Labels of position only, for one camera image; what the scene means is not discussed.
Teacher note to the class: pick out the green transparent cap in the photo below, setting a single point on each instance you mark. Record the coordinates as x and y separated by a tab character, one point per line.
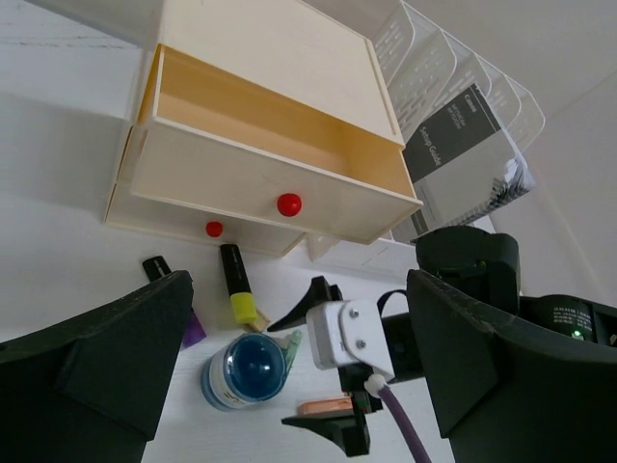
289	346

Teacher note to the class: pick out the cream drawer cabinet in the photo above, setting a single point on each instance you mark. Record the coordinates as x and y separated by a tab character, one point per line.
259	123

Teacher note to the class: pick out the grey setup guide booklet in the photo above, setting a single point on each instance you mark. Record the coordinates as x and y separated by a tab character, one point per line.
463	165

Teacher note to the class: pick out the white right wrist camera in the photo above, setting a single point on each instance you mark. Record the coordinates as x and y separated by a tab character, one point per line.
345	333

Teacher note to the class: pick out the orange transparent cap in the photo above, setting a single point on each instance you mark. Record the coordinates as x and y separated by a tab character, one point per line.
325	405

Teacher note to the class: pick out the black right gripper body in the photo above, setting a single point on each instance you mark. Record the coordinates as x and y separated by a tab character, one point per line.
483	265

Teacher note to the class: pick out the blue ink bottle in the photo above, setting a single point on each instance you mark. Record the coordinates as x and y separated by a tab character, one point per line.
249	370

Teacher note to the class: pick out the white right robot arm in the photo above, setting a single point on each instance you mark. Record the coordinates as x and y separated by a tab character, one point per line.
573	317

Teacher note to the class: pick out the white file organizer rack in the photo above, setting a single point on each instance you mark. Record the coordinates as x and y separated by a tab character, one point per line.
424	67

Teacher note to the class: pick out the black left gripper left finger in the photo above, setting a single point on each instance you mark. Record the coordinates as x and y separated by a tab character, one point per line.
92	388

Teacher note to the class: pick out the yellow highlighter marker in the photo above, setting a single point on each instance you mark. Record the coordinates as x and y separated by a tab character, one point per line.
239	290

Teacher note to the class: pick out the small wooden block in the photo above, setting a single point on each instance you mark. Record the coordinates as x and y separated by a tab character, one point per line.
259	325

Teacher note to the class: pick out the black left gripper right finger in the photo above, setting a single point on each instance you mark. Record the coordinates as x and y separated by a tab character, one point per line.
507	390

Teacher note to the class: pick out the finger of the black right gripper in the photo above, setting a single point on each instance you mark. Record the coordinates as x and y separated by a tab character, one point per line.
347	429
319	292

